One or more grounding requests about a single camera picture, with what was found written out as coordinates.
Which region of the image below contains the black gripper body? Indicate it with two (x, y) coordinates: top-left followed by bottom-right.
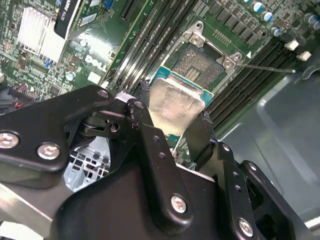
(49, 140), (234, 240)

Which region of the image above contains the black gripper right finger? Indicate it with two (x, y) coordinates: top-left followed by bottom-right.
(186, 111), (312, 240)

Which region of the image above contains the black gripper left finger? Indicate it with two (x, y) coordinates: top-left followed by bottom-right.
(0, 79), (195, 228)

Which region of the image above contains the CPU with silver top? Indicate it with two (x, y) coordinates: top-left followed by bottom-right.
(147, 65), (216, 138)

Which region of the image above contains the metal locking lever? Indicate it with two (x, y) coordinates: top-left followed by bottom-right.
(236, 63), (297, 74)

